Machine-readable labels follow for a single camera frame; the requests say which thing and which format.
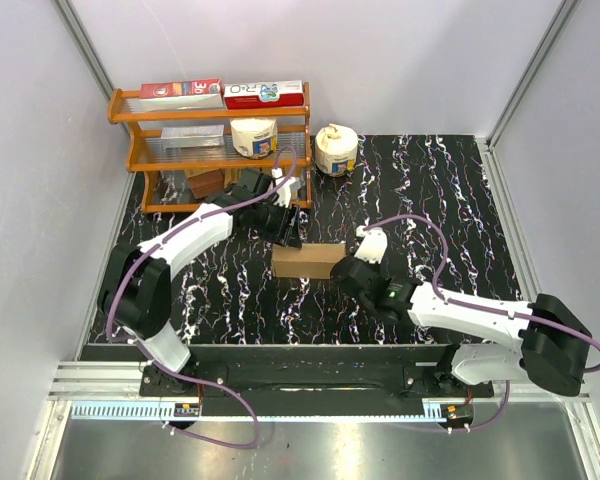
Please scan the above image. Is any brown cardboard express box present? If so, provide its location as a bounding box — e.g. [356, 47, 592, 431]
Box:
[271, 243, 346, 280]

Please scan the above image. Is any toilet paper roll on table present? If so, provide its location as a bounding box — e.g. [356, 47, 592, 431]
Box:
[315, 123, 358, 177]

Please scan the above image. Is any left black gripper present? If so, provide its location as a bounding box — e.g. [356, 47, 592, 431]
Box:
[252, 199, 302, 251]

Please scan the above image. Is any red silver toothpaste box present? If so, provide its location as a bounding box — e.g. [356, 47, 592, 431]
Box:
[138, 78, 224, 111]

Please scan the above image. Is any purple cable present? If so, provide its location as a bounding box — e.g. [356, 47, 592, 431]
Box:
[104, 144, 301, 448]
[362, 214, 600, 435]

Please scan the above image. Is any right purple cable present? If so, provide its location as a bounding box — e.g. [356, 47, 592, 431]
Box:
[362, 214, 600, 435]

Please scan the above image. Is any dark brown small box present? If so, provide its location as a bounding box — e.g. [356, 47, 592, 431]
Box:
[184, 169, 225, 200]

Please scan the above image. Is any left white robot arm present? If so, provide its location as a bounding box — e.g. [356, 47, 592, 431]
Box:
[97, 168, 302, 396]

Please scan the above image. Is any toilet paper roll on shelf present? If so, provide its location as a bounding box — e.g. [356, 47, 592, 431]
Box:
[230, 118, 278, 159]

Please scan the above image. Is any orange wooden shelf rack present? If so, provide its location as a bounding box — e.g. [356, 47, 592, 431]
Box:
[107, 81, 313, 214]

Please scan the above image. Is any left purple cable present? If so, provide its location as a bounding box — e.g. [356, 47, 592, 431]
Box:
[104, 144, 301, 448]

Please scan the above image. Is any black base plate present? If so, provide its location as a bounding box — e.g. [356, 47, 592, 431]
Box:
[139, 345, 494, 420]

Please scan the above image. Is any red white toothpaste box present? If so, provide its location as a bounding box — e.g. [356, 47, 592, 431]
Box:
[224, 80, 304, 109]

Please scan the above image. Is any middle small cardboard box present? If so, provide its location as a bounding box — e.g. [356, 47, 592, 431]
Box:
[224, 168, 243, 191]

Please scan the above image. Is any aluminium frame rail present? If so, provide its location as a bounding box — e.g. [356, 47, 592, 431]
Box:
[48, 361, 591, 403]

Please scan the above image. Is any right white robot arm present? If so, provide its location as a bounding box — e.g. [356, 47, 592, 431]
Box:
[330, 256, 591, 397]

